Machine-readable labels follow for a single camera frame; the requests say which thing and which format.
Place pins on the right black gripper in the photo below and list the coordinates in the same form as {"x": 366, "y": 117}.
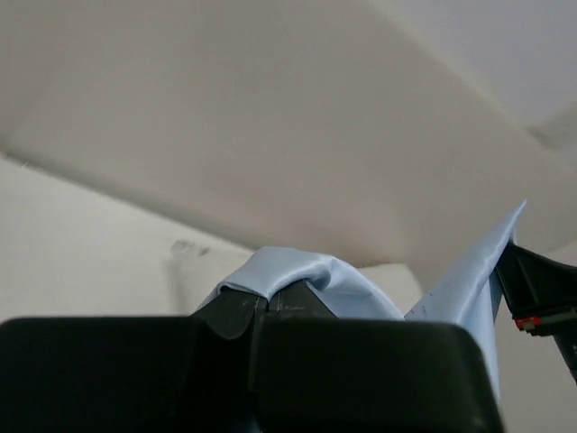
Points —
{"x": 541, "y": 297}

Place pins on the white pillow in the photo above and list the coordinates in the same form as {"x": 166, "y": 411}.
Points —
{"x": 328, "y": 125}

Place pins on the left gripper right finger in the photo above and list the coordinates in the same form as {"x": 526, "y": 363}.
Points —
{"x": 298, "y": 301}

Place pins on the light blue pillowcase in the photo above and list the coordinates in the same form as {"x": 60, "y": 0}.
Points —
{"x": 467, "y": 296}

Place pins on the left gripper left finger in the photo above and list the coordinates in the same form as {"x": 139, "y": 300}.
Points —
{"x": 231, "y": 314}

